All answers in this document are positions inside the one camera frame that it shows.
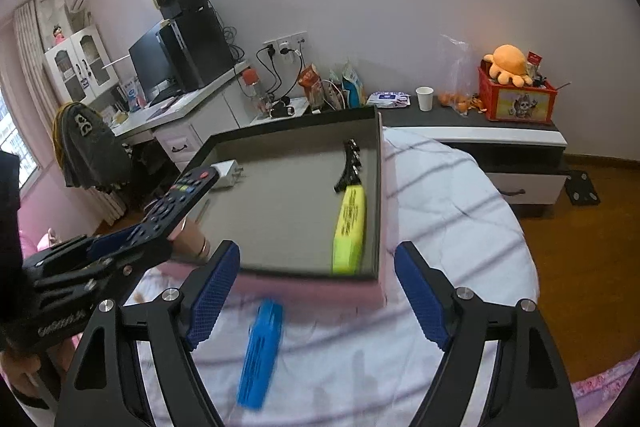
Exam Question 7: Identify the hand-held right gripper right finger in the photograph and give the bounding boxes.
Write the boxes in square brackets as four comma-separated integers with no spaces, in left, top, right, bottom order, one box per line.
[393,241,581,427]

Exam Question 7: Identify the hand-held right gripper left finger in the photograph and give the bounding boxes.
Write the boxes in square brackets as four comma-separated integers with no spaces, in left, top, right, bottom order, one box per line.
[55,240,242,427]

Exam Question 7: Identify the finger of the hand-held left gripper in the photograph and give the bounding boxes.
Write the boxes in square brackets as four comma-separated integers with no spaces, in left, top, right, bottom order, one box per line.
[99,250,174,289]
[86,225,174,262]

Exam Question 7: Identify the black remote control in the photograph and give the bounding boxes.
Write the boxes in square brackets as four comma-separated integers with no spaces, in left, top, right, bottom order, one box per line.
[141,166,221,242]

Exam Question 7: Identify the white power adapter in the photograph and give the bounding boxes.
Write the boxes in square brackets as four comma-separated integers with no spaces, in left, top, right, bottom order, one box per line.
[210,159,246,191]

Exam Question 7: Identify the dark-rimmed cardboard box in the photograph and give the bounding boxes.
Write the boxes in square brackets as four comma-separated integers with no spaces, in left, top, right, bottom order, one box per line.
[172,105,389,308]

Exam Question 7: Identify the person's left hand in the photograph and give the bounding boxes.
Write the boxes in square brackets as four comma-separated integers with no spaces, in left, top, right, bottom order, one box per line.
[0,347,43,408]

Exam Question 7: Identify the white radiator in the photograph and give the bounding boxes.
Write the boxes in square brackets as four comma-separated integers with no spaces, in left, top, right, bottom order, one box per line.
[87,186,129,224]

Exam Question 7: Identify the tan cylindrical object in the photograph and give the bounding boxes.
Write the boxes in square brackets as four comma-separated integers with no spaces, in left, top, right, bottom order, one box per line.
[167,216,212,265]

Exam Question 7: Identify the black office chair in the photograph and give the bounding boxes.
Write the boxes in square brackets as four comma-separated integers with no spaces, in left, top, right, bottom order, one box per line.
[85,136,167,208]

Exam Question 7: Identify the yellow highlighter pen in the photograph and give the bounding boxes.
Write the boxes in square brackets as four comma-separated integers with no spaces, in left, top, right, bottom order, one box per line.
[331,184,368,276]

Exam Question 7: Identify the dark green jacket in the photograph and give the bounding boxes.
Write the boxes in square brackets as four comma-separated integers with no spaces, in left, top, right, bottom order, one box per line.
[52,102,134,190]

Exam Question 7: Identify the white desk with drawer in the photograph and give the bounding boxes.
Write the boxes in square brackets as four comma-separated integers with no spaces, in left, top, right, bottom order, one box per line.
[110,61,251,178]

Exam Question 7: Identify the black hair clip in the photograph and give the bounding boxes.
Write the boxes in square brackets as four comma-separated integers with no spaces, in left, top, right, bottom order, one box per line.
[333,138,364,194]

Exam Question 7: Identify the black top low cabinet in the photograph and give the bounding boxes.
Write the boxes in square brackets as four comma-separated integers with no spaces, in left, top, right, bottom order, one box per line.
[367,103,572,208]

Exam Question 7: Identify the black computer monitor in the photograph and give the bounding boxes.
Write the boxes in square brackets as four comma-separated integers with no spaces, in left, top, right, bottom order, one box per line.
[128,27,174,100]

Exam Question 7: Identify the white glass door cabinet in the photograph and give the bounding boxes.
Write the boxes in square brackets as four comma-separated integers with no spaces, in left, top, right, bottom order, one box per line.
[42,26,121,104]

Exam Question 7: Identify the clear bottle with red cap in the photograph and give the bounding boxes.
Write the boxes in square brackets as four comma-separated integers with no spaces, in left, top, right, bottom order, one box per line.
[242,68,271,116]

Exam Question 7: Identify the pink printed bedsheet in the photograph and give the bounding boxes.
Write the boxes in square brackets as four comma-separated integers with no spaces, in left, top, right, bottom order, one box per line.
[570,356,639,412]

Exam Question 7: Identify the pile of small oranges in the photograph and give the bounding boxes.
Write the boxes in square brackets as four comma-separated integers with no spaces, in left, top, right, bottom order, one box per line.
[438,91,489,114]

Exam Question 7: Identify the black computer tower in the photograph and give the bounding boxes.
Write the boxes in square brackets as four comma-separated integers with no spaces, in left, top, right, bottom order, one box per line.
[160,14,236,92]

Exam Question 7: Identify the wet wipes pack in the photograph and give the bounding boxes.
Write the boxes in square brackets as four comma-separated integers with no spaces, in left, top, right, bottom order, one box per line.
[366,90,412,108]

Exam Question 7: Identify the white side cabinet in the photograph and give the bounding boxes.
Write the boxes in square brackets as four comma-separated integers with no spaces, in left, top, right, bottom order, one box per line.
[247,96,311,128]

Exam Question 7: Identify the beige curtain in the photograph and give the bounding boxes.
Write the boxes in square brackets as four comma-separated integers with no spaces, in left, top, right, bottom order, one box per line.
[11,0,68,134]

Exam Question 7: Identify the red skull print box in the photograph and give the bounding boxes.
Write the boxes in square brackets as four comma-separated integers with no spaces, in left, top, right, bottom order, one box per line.
[477,66,559,126]

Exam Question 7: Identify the blue and white snack bag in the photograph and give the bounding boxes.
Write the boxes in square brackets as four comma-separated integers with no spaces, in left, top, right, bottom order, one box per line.
[342,62,366,108]

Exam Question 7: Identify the orange snack bag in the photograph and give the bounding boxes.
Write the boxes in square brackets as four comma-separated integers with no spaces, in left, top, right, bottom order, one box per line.
[298,63,324,110]

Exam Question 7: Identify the clear plastic bag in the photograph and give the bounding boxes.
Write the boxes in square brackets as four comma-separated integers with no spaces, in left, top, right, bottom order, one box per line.
[437,34,489,115]

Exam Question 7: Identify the orange plush octopus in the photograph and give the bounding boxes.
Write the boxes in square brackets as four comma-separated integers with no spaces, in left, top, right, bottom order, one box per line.
[482,44,534,89]

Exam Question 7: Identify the black power cables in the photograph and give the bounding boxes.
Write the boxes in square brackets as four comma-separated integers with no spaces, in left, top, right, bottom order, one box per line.
[256,44,306,105]

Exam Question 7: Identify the white charging cable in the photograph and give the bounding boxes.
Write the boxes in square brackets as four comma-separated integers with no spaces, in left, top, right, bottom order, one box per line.
[321,79,349,110]

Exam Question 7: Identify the white wall sockets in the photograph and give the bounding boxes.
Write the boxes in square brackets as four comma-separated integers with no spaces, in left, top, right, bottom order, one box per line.
[263,33,309,58]

